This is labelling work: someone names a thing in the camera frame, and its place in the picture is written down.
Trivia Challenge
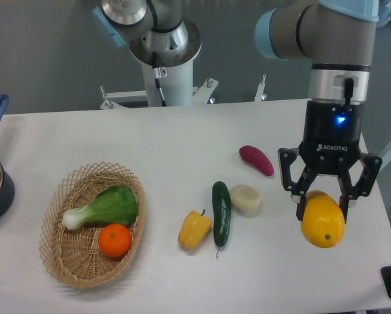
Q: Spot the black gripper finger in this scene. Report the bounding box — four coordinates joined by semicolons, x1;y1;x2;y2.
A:
277;147;316;222
337;152;383;222

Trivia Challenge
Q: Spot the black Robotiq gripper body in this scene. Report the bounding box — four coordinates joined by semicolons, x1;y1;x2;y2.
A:
299;100;364;178

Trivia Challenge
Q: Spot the yellow mango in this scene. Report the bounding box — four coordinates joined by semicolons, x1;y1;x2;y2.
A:
301;190;345;249

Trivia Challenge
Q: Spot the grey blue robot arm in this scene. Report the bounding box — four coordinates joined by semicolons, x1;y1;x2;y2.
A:
93;1;382;219

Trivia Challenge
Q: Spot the woven wicker basket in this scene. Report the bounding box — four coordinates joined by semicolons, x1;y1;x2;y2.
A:
39;162;146;288

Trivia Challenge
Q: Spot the white round bun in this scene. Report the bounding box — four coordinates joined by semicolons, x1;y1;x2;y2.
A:
230;184;262;217

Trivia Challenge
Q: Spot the purple sweet potato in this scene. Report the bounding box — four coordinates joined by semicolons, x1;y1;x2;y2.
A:
239;145;275;177

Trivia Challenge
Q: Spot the green cucumber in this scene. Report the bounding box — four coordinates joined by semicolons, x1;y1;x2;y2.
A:
212;181;231;256

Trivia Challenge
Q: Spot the yellow bell pepper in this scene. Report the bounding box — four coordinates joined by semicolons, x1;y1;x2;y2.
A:
177;211;213;251

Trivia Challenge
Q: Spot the green bok choy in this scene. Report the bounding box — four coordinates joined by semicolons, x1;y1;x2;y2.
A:
61;186;139;230

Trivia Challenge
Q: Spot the orange fruit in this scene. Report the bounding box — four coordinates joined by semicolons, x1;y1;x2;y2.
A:
98;224;132;258

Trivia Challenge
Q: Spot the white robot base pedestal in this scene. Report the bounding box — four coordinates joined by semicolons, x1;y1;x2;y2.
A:
99;60;268;110

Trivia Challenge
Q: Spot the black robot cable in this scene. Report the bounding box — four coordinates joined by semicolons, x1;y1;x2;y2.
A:
145;0;169;107

